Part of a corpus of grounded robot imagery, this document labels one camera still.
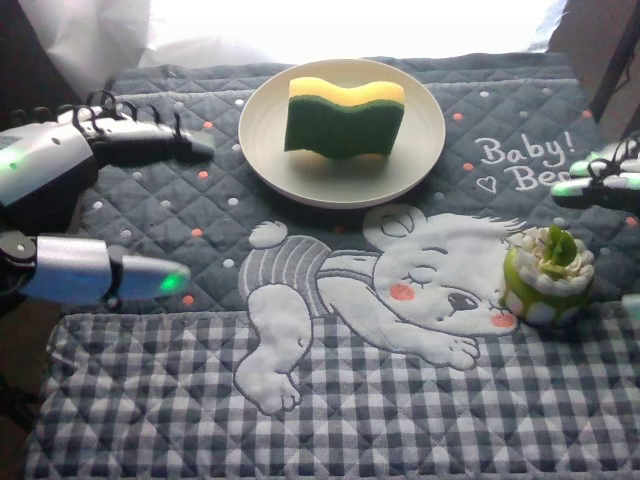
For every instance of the green and white toy cake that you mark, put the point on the green and white toy cake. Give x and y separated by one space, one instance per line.
540 295

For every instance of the grey quilt with bear print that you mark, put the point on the grey quilt with bear print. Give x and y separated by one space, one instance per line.
350 410

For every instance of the black slanted pole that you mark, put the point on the black slanted pole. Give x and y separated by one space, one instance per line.
617 55

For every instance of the white backdrop cloth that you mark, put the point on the white backdrop cloth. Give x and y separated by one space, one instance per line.
100 40

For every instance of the white round plate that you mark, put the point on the white round plate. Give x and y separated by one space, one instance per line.
270 125

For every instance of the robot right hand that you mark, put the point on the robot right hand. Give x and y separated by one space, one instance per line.
45 150

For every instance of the yellow and green sponge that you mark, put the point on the yellow and green sponge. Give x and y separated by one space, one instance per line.
340 125

